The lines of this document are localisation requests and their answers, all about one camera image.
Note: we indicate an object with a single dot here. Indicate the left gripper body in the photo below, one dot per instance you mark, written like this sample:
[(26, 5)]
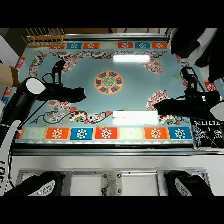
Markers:
[(68, 94)]

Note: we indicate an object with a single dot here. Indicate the silver frame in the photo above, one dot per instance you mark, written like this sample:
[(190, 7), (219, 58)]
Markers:
[(110, 163)]

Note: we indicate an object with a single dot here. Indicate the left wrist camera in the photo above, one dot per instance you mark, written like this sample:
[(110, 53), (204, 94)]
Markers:
[(59, 68)]

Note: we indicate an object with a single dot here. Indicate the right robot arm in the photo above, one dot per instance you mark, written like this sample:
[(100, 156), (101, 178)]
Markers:
[(191, 185)]

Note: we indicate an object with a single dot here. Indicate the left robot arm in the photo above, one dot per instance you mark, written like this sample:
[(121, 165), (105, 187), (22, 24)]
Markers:
[(20, 100)]

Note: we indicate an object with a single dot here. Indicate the black garment with white print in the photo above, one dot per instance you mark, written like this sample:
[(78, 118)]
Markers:
[(208, 133)]

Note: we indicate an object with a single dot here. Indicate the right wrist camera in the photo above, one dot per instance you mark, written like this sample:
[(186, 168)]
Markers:
[(189, 75)]

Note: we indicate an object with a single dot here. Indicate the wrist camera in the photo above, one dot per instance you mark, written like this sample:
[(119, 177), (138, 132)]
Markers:
[(59, 68), (189, 75)]

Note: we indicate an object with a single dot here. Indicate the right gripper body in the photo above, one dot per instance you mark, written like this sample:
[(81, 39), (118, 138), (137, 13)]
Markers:
[(180, 107)]

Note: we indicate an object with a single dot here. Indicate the brown clothes hanger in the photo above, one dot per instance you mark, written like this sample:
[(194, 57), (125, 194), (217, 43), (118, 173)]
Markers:
[(45, 37)]

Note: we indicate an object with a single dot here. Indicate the tan garment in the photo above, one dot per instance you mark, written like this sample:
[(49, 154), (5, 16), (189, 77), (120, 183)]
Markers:
[(8, 76)]

